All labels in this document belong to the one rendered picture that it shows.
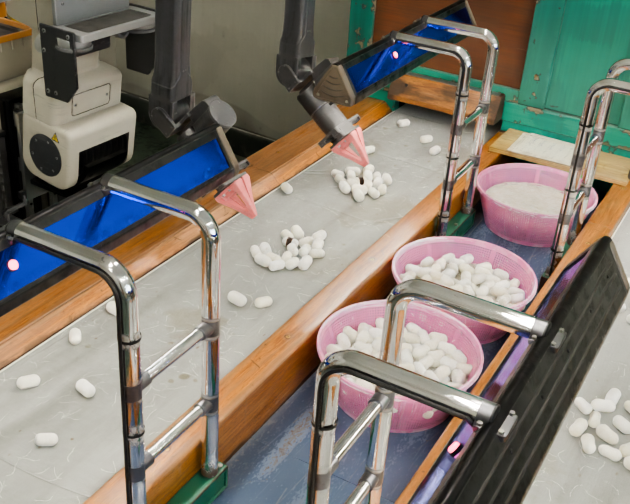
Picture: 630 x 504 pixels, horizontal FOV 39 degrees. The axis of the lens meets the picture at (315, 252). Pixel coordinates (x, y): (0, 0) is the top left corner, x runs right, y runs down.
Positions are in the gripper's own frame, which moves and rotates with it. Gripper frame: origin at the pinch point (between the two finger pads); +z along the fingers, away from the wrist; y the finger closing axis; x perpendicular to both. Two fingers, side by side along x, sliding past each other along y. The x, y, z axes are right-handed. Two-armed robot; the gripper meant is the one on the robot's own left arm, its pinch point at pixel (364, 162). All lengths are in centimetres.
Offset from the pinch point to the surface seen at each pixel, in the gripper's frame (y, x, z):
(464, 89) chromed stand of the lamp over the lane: -3.3, -29.8, 2.1
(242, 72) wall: 144, 113, -70
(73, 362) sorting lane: -78, 14, -2
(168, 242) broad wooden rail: -42.7, 17.7, -10.3
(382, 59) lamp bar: -9.7, -23.7, -11.9
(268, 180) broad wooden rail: -7.8, 17.3, -10.2
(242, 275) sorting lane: -41.8, 9.0, 3.4
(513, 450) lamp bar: -100, -58, 32
